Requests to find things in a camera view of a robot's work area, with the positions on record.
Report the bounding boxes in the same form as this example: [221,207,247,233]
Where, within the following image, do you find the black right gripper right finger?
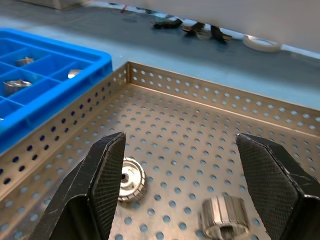
[235,133,320,240]

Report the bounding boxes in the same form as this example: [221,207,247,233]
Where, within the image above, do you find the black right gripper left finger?
[31,131,127,240]

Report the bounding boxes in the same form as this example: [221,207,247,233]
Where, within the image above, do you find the blue compartment tray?
[0,27,113,157]

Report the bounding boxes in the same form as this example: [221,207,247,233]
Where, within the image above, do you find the perforated metal tray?
[0,61,320,240]

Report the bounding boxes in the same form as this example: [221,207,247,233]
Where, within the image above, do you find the white tape roll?
[242,34,282,53]

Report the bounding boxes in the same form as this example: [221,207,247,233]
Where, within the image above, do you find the black curved scrap piece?
[150,17,183,30]

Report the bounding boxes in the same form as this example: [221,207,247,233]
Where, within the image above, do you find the black strap piece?
[210,24,232,44]

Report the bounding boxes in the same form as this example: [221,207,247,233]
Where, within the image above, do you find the black scrap with wires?
[181,23,213,41]

